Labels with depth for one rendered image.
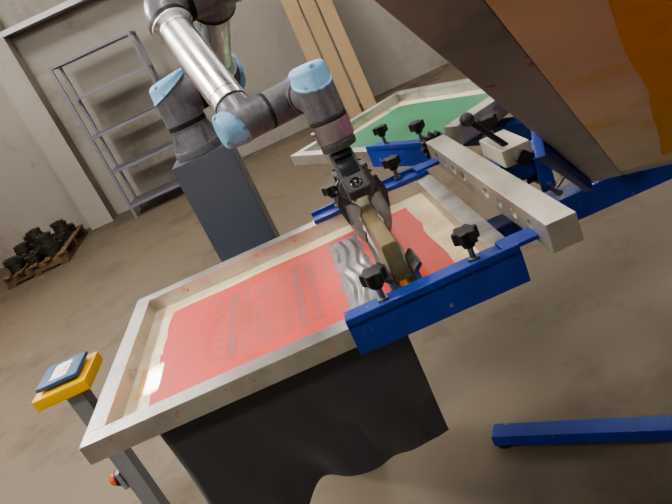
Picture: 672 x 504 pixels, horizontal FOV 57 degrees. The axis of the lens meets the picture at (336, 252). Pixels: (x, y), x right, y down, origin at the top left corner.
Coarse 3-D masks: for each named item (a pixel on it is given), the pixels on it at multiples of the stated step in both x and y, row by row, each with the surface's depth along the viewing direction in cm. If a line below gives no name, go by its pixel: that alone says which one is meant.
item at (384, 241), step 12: (360, 204) 129; (360, 216) 133; (372, 216) 120; (372, 228) 115; (384, 228) 112; (372, 240) 127; (384, 240) 108; (384, 252) 106; (396, 252) 107; (396, 264) 107; (396, 276) 108; (408, 276) 108
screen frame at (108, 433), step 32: (416, 192) 152; (448, 192) 135; (320, 224) 151; (480, 224) 114; (256, 256) 152; (192, 288) 153; (128, 352) 129; (288, 352) 102; (320, 352) 101; (128, 384) 121; (224, 384) 101; (256, 384) 102; (96, 416) 109; (128, 416) 104; (160, 416) 102; (192, 416) 102; (96, 448) 102; (128, 448) 103
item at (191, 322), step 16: (400, 224) 139; (416, 224) 136; (336, 240) 147; (400, 240) 132; (304, 256) 146; (320, 256) 142; (272, 272) 145; (320, 272) 134; (336, 272) 130; (240, 288) 145; (192, 304) 148; (208, 304) 144; (176, 320) 143; (192, 320) 139; (208, 320) 136; (176, 336) 135; (192, 336) 132
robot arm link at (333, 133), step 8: (336, 120) 116; (344, 120) 117; (312, 128) 119; (320, 128) 117; (328, 128) 117; (336, 128) 117; (344, 128) 117; (352, 128) 119; (312, 136) 120; (320, 136) 118; (328, 136) 117; (336, 136) 117; (344, 136) 118; (320, 144) 119; (328, 144) 118; (336, 144) 118
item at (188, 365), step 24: (432, 240) 125; (432, 264) 116; (336, 288) 124; (384, 288) 115; (336, 312) 115; (288, 336) 114; (168, 360) 126; (192, 360) 122; (240, 360) 114; (168, 384) 117; (192, 384) 113
